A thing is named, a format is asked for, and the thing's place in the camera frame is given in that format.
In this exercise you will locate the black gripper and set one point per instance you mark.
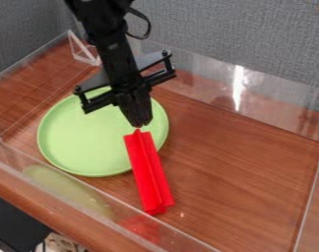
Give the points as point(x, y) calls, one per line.
point(125, 84)

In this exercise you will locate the green round plate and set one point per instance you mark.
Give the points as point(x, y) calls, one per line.
point(84, 143)

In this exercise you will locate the red cross-shaped bar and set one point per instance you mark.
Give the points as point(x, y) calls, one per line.
point(150, 179)

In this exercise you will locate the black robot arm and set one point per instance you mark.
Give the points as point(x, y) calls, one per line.
point(102, 19)

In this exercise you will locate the clear acrylic corner bracket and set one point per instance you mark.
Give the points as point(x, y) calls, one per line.
point(84, 53)

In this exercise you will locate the clear acrylic enclosure wall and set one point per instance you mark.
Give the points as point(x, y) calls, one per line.
point(240, 157)

